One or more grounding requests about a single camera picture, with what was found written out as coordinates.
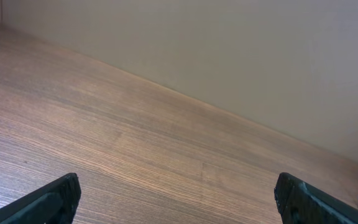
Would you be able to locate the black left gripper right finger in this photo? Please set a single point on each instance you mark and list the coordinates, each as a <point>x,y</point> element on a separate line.
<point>300,203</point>

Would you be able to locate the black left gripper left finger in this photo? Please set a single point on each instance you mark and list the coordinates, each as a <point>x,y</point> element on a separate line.
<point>54,203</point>

